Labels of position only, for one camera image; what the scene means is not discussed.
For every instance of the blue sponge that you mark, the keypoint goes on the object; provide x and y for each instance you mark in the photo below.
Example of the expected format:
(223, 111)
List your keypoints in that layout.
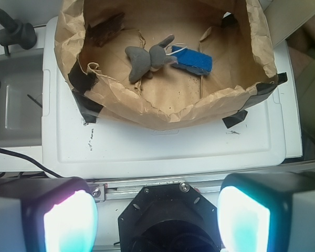
(192, 61)

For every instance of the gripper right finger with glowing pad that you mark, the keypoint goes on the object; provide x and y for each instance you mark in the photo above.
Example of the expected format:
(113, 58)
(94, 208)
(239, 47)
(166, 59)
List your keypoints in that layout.
(267, 211)

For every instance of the black tape right strip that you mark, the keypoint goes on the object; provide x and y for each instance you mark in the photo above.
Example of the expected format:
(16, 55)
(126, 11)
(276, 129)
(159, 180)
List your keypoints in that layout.
(264, 90)

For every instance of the black tape strip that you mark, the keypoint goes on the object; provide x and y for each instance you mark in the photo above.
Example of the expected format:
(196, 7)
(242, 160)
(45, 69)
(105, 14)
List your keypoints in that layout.
(83, 82)
(264, 90)

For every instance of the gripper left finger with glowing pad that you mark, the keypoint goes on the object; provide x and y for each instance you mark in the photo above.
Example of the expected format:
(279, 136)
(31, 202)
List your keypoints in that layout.
(47, 215)

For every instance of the gray plush animal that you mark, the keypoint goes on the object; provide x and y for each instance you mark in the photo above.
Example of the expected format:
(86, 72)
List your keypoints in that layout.
(145, 62)

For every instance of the dark brown bark piece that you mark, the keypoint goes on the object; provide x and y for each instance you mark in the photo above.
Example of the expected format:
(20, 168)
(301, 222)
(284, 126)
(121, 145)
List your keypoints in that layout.
(106, 30)

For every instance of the black faucet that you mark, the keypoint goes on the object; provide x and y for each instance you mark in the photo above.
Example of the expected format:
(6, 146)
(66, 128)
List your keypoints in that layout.
(14, 32)

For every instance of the black tape left strip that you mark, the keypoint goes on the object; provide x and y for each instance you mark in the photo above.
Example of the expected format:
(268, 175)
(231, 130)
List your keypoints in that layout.
(83, 82)

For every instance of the white sink basin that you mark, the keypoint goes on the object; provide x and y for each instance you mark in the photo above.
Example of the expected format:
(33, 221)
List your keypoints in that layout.
(21, 89)

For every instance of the aluminium rail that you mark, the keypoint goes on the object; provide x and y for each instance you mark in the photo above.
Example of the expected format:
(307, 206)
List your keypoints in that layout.
(128, 189)

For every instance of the brown paper bag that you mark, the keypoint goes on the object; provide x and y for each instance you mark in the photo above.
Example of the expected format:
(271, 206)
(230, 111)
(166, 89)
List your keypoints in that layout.
(234, 33)

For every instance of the black tape small piece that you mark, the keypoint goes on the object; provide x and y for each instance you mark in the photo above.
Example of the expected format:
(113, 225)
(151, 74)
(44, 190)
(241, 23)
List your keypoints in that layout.
(235, 119)

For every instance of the white plastic bin lid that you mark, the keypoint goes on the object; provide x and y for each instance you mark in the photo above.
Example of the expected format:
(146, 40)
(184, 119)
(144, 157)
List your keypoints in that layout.
(114, 149)

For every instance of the black octagonal mount plate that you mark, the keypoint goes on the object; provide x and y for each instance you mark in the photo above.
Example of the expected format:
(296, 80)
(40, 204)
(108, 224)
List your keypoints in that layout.
(168, 220)

